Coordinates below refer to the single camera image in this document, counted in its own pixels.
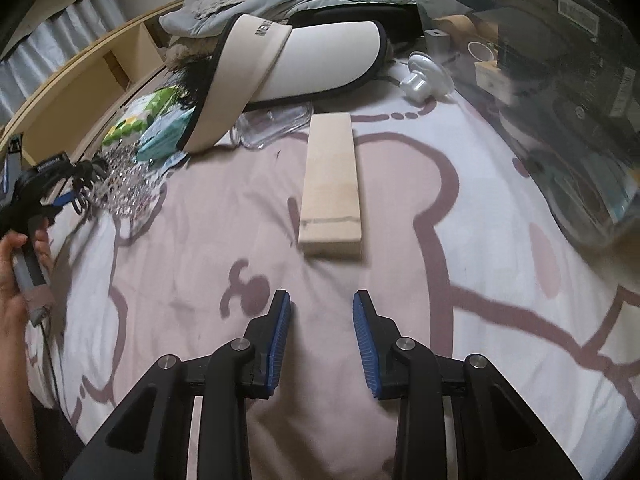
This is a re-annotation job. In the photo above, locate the dark grey flat device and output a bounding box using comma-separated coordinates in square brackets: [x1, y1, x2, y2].
[492, 0, 640, 141]

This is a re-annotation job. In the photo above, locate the bear printed bedsheet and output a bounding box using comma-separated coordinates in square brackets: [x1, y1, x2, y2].
[25, 72, 640, 480]

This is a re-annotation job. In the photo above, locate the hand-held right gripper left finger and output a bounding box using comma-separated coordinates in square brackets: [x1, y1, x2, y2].
[65, 289, 292, 480]

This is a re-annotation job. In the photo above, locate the white charger cube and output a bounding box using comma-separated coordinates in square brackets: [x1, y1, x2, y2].
[425, 30, 450, 55]

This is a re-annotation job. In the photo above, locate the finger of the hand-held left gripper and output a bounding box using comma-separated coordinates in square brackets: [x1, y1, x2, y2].
[47, 187, 87, 217]
[64, 156, 109, 187]

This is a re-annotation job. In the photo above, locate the teal tissue pack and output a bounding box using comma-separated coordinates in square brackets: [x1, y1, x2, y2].
[136, 109, 197, 162]

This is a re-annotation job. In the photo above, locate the grey window curtain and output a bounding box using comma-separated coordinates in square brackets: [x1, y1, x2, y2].
[0, 0, 126, 111]

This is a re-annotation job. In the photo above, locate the clear plastic storage box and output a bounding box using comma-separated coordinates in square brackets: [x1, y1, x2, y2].
[415, 0, 640, 248]

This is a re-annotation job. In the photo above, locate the green wet wipes pack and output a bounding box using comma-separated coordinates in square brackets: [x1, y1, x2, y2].
[101, 87, 177, 147]

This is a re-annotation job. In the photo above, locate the silver rhinestone chain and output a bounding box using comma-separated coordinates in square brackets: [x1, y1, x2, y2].
[84, 144, 167, 217]

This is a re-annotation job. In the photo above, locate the person's left hand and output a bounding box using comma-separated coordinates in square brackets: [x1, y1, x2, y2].
[0, 216, 54, 313]

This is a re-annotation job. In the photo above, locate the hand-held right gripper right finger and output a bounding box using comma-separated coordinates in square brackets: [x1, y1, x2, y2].
[352, 289, 583, 480]

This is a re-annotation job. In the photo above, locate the clear plastic case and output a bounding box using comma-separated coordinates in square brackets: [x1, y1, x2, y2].
[234, 104, 312, 149]

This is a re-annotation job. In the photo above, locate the person's left forearm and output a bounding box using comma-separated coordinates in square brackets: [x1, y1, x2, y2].
[0, 305, 42, 480]

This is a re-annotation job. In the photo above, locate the wooden bedside shelf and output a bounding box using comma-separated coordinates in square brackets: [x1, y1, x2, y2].
[0, 0, 187, 162]

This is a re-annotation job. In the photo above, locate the pale wooden block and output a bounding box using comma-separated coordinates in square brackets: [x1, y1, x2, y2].
[298, 113, 362, 260]

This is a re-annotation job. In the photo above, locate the brown tape roll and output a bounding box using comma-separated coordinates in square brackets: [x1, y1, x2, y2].
[433, 13, 482, 45]

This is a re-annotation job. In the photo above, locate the white visor cap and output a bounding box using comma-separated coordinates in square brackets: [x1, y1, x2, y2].
[181, 14, 397, 154]

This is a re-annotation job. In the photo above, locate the black feather hair clip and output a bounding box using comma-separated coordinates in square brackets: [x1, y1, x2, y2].
[164, 44, 227, 107]

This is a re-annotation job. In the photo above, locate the small white round knob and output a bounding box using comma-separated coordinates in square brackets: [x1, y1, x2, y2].
[399, 52, 454, 102]

